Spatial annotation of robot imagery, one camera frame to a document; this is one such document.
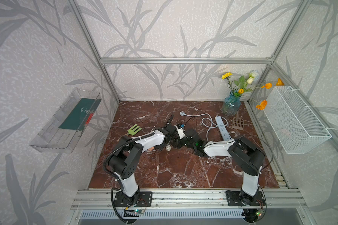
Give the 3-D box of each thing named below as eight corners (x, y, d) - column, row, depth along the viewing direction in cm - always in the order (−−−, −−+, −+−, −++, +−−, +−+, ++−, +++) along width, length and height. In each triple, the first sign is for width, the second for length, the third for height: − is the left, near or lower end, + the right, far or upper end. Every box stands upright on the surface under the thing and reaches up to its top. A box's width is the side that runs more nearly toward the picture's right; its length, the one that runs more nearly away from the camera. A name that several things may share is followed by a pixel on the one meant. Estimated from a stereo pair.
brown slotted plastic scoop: (231, 127, 106) (233, 125, 104) (232, 112, 116) (234, 110, 114) (242, 130, 105) (243, 128, 102) (242, 114, 115) (243, 112, 112)
